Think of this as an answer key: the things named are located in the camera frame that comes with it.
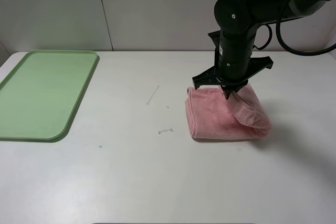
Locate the green plastic tray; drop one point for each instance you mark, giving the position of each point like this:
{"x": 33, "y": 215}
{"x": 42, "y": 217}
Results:
{"x": 41, "y": 95}

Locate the pink terry towel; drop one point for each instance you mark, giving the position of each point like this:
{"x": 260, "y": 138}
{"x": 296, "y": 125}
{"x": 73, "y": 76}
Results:
{"x": 210, "y": 116}

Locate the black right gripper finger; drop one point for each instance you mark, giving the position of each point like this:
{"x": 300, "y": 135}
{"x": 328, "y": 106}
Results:
{"x": 228, "y": 90}
{"x": 240, "y": 86}

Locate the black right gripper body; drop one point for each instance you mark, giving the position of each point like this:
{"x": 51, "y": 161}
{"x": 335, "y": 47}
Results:
{"x": 233, "y": 63}

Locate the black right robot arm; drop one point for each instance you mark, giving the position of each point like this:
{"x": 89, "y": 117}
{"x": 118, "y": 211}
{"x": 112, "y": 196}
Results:
{"x": 239, "y": 21}

